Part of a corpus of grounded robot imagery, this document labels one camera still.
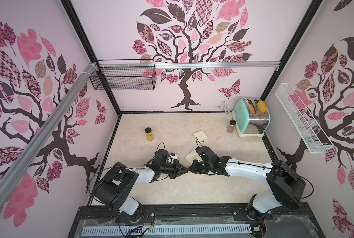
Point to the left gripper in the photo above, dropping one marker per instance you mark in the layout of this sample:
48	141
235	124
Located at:
181	170

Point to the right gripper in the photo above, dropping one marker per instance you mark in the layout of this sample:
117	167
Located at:
195	166

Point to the cream drawer jewelry box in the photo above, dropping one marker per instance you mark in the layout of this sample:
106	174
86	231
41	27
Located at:
201	136

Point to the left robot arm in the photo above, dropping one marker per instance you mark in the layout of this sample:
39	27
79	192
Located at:
114	188

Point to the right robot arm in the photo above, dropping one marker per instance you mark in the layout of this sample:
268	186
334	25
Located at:
286	187

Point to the brown spice jar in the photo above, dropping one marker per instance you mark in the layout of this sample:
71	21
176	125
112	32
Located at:
231	126

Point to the yellow spice jar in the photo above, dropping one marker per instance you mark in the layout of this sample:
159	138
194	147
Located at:
149	134

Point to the mint green toaster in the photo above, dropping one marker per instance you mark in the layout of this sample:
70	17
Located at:
251	116

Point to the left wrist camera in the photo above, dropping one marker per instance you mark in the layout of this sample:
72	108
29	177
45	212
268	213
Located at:
172	157

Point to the white slotted cable duct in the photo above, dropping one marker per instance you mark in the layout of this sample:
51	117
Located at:
165	230

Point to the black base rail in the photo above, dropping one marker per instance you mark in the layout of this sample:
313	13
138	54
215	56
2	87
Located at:
277	223

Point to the black wire basket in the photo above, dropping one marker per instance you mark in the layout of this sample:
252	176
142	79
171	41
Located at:
126	74

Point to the white wire shelf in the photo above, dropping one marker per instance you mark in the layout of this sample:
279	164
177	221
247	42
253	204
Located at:
308	127

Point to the aluminium rail back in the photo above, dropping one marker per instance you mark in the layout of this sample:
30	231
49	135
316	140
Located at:
184	65

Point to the aluminium rail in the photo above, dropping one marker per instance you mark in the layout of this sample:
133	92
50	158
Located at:
20	166
184	65

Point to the aluminium rail left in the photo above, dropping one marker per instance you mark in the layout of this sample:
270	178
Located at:
20	166

